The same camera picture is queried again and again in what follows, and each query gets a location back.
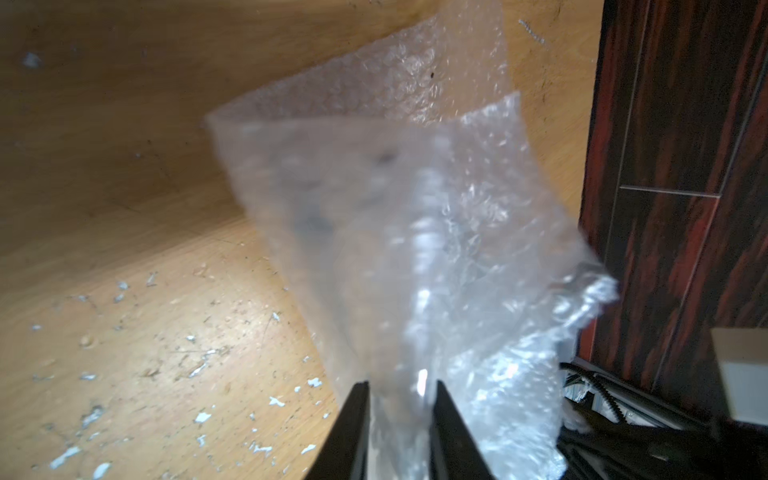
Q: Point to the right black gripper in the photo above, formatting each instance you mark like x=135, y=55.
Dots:
x=606, y=449

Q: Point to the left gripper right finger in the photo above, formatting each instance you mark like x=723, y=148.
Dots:
x=453, y=452

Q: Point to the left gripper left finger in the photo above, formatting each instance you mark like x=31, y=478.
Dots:
x=344, y=452

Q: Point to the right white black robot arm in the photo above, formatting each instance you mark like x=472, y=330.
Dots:
x=741, y=355

